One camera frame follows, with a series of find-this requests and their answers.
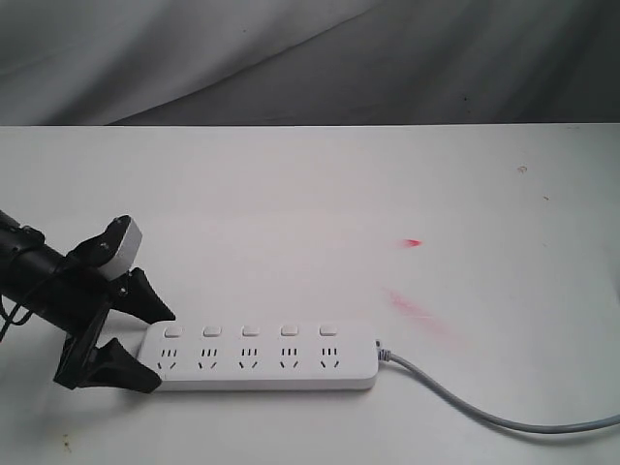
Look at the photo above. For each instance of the white power strip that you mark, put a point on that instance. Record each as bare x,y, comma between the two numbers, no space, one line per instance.
289,356

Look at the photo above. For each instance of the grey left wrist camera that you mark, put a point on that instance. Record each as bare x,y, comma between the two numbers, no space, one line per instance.
112,252

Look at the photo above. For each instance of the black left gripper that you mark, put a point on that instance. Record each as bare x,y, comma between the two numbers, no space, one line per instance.
78,300

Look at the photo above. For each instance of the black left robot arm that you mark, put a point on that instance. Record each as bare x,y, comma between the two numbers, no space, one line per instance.
27,262

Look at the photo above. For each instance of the grey backdrop cloth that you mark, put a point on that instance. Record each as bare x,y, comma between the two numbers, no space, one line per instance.
246,63

